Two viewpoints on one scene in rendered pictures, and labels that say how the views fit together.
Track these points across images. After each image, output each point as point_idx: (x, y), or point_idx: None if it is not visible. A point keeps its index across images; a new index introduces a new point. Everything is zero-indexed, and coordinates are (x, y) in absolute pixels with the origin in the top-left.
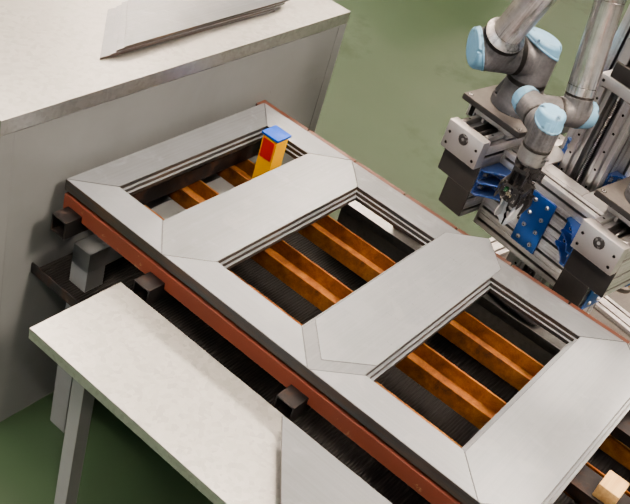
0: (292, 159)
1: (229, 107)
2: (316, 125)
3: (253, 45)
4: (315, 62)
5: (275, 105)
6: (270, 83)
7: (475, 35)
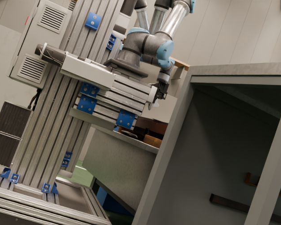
0: (162, 193)
1: (258, 148)
2: (154, 162)
3: (264, 106)
4: (198, 110)
5: (217, 145)
6: (233, 129)
7: (172, 45)
